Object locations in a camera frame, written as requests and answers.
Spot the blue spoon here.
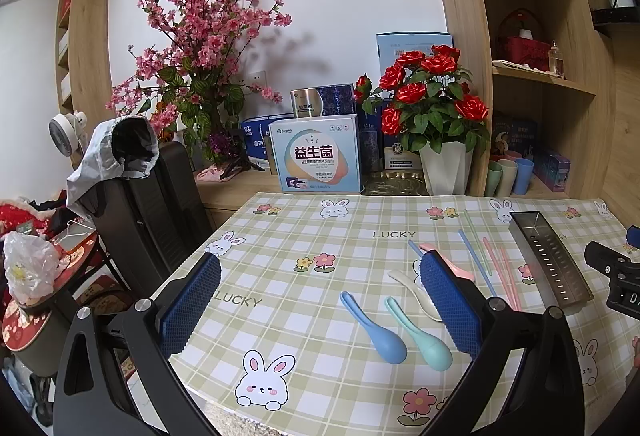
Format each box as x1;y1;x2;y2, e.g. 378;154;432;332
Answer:
340;291;408;364

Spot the red basket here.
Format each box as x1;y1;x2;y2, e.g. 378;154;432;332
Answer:
496;8;551;71

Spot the pink chopstick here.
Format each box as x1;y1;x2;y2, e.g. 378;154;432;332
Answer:
482;237;522;311
499;245;522;311

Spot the probiotic product box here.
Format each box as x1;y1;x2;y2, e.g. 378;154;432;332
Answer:
269;115;361;193

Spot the green cup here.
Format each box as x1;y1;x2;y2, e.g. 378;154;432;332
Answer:
484;161;503;197

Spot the plaid bunny tablecloth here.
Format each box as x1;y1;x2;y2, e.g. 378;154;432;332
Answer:
167;191;640;436

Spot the grey jacket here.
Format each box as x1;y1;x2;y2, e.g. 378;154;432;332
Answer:
66;115;160;214

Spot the pink cup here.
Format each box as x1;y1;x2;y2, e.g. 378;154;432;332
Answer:
503;150;522;161

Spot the purple small box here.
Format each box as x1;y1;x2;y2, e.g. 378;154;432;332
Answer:
534;150;570;193

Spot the blue white carton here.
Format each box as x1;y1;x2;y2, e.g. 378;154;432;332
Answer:
240;113;294;170

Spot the gold round tin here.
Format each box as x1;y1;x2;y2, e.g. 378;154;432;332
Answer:
361;171;428;196

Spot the pink spoon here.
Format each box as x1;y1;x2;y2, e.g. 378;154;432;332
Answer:
418;242;476;284

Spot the black office chair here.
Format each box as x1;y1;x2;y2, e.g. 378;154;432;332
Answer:
79;143;213;299

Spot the red rose bouquet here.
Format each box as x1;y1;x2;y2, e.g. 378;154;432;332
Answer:
354;44;490;153

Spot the silver blue box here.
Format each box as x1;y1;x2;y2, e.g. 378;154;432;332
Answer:
291;83;355;118

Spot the beige cup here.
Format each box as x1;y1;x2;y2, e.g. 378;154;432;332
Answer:
496;158;518;198

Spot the tall light blue box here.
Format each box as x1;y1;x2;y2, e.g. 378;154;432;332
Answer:
376;31;454;74

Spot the dark blue medal box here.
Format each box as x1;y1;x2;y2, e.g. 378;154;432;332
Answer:
356;100;422;174

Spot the white plastic bag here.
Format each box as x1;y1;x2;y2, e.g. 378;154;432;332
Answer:
3;231;61;305

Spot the white flower pot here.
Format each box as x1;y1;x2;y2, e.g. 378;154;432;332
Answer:
419;141;473;196

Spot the blue chopstick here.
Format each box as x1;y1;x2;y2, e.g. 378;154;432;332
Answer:
458;228;498;297
408;239;423;259

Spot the green spoon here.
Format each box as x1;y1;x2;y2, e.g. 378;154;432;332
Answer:
384;297;452;372

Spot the stainless steel utensil tray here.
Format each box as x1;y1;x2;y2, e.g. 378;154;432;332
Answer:
510;211;593;315

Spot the pink blossom plant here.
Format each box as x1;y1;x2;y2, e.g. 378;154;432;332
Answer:
106;0;292;165

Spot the white desk fan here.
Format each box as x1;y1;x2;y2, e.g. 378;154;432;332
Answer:
48;111;88;158

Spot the glass bottle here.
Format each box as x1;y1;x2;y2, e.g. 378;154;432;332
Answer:
548;40;564;79

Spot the beige spoon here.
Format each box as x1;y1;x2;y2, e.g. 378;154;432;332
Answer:
387;269;442;323

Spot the blue cup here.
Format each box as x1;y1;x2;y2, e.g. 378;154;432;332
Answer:
512;158;535;196

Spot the green chopstick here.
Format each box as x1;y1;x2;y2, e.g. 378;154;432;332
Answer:
462;210;484;249

